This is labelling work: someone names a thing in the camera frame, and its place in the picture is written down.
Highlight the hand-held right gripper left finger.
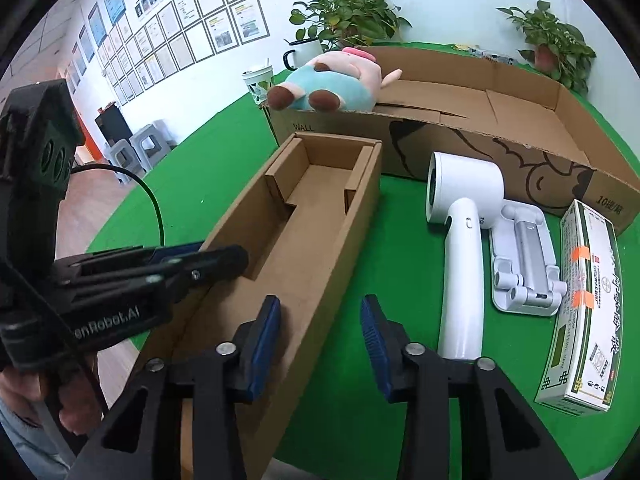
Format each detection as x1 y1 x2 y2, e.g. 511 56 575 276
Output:
65 295 283 480

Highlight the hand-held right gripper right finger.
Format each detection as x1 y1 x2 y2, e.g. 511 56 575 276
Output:
361 294 581 480

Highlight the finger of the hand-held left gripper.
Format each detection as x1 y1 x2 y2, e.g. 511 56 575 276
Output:
52 242 206 273
54 245 250 311

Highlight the narrow cardboard box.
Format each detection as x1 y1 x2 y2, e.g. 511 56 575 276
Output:
135 132 383 480

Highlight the white hair dryer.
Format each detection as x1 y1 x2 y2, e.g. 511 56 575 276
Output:
425 151 505 361

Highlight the white folding phone stand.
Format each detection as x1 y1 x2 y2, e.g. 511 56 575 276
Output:
487 203 568 317

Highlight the green and white carton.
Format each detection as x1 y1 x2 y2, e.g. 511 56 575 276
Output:
534 199 623 417

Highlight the large printed cardboard box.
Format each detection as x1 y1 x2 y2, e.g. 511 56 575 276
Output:
263 46 640 236

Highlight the person's left forearm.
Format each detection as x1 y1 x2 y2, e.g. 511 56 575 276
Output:
0 399 71 480

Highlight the person's left hand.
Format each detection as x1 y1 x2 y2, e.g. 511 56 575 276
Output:
0 345 107 436

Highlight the black cabinet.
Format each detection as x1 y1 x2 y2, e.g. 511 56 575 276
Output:
95 105 133 146

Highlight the grey plastic stool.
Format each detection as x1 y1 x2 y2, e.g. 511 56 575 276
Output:
107 141 147 177
131 121 177 166

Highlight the patterned paper cup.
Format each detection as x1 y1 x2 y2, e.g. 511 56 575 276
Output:
242 60 275 106

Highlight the pig plush toy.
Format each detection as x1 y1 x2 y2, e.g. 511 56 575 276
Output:
266 46 403 112

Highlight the white enamel mug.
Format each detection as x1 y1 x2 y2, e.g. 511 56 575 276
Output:
283 40 326 71

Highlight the large potted green plant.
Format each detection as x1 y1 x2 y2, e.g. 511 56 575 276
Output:
289 0 413 53

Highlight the printed flat packet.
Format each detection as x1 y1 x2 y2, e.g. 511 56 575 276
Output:
452 42 518 64

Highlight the small potted green plant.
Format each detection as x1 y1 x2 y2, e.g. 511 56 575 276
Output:
496 1 597 96

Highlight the thin black cable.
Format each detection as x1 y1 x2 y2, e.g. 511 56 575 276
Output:
70 162 166 248

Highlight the wall of framed certificates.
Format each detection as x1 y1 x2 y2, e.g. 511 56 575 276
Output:
65 0 273 106

